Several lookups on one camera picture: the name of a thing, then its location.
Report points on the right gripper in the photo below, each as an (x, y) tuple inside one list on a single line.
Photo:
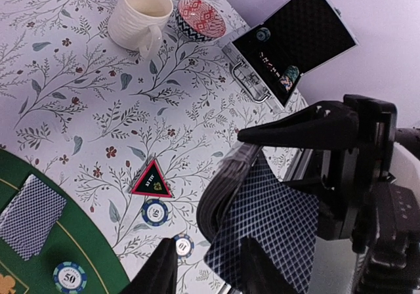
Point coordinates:
[(360, 200)]

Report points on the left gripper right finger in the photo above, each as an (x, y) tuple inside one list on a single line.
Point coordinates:
[(258, 273)]

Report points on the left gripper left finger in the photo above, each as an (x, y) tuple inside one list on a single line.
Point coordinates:
[(158, 275)]

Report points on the black white poker chip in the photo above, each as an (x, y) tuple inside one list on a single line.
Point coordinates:
[(154, 212)]

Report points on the blue playing card deck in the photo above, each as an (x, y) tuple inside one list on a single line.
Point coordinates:
[(246, 200)]

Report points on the green white chip stack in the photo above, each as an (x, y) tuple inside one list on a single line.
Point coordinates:
[(69, 278)]

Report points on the black red triangular chip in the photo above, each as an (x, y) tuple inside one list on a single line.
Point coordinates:
[(151, 182)]

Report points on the poker chips in case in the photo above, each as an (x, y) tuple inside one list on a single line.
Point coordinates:
[(276, 62)]

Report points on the green poker mat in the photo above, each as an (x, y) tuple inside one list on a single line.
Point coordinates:
[(73, 238)]

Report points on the floral tablecloth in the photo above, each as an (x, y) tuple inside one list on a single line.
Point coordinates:
[(91, 116)]

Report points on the red patterned bowl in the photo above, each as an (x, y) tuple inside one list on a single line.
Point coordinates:
[(199, 21)]

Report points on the white ceramic mug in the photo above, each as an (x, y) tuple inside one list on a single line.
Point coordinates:
[(137, 25)]

